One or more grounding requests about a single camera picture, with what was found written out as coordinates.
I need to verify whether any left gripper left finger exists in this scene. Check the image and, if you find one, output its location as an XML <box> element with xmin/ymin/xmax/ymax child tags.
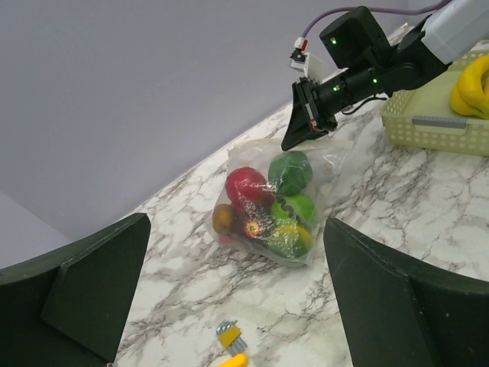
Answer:
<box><xmin>1</xmin><ymin>213</ymin><xmax>151</xmax><ymax>366</ymax></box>

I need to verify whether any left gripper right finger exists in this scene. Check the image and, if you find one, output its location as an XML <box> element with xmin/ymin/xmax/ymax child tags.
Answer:
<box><xmin>323</xmin><ymin>217</ymin><xmax>488</xmax><ymax>366</ymax></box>

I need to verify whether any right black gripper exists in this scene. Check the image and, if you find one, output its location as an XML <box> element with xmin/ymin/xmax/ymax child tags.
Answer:
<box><xmin>281</xmin><ymin>72</ymin><xmax>377</xmax><ymax>151</ymax></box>

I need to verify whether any green bell pepper toy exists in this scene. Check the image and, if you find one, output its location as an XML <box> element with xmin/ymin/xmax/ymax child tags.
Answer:
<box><xmin>267</xmin><ymin>151</ymin><xmax>313</xmax><ymax>196</ymax></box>

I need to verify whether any green watermelon toy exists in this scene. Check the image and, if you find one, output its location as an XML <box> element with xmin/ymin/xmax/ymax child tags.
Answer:
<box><xmin>270</xmin><ymin>193</ymin><xmax>316</xmax><ymax>227</ymax></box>

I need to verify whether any red pomegranate toy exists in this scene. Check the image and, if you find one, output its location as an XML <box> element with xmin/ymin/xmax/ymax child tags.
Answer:
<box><xmin>225</xmin><ymin>167</ymin><xmax>274</xmax><ymax>208</ymax></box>

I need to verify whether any clear zip top bag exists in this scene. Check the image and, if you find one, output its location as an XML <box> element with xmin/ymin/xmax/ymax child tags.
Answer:
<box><xmin>206</xmin><ymin>139</ymin><xmax>353</xmax><ymax>268</ymax></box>

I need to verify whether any purple mangosteen toy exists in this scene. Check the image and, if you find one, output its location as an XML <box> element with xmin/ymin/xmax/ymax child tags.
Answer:
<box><xmin>236</xmin><ymin>207</ymin><xmax>275</xmax><ymax>242</ymax></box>

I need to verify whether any yellow lemon toy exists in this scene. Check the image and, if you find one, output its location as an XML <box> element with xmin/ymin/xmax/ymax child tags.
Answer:
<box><xmin>267</xmin><ymin>224</ymin><xmax>313</xmax><ymax>260</ymax></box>

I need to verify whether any small orange toy fruit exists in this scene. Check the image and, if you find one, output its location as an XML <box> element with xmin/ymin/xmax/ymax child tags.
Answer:
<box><xmin>212</xmin><ymin>203</ymin><xmax>236</xmax><ymax>235</ymax></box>

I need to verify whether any beige plastic basket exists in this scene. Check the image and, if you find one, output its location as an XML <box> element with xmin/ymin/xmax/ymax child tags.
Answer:
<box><xmin>381</xmin><ymin>50</ymin><xmax>488</xmax><ymax>157</ymax></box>

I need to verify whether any yellow banana bunch toy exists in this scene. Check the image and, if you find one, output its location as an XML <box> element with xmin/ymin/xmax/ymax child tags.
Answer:
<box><xmin>449</xmin><ymin>55</ymin><xmax>488</xmax><ymax>120</ymax></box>

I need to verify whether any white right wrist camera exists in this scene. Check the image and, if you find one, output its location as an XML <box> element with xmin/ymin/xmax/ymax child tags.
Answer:
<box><xmin>290</xmin><ymin>48</ymin><xmax>324</xmax><ymax>83</ymax></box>

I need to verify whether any yellow handled small tool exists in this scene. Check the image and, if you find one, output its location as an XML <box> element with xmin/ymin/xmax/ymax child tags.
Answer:
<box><xmin>219</xmin><ymin>353</ymin><xmax>249</xmax><ymax>367</ymax></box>

